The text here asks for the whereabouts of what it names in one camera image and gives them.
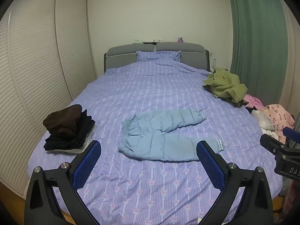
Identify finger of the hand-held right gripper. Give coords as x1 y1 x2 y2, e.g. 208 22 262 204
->
260 133 291 156
282 127 300 144

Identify bed with purple sheet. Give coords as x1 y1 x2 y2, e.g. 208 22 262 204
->
28 50 284 225

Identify green curtain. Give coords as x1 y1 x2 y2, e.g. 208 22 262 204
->
225 0 300 132

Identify pink printed garment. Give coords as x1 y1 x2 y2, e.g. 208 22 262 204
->
260 103 295 132

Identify white louvred wardrobe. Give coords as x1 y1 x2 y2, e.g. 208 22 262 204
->
0 0 96 197

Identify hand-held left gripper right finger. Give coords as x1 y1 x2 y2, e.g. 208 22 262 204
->
196 140 274 225

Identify plain pink garment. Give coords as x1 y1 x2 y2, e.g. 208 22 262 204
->
242 94 264 110

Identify purple floral pillow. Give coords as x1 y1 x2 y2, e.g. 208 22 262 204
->
136 50 182 62

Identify olive green jacket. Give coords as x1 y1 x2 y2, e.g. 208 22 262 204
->
203 67 248 104

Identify grey padded headboard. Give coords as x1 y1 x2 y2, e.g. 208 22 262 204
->
104 42 211 73

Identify white crumpled garment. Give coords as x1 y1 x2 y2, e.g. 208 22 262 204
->
251 110 286 144

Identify light blue padded pants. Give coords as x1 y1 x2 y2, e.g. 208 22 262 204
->
118 108 225 162

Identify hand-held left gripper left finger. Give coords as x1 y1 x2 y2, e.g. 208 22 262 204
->
25 140 102 225

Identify brown folded garment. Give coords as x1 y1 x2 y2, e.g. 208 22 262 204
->
43 104 82 138

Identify white folded cloth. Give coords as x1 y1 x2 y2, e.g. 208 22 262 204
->
47 131 94 155

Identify black folded clothes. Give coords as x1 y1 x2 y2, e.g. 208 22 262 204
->
43 110 96 151

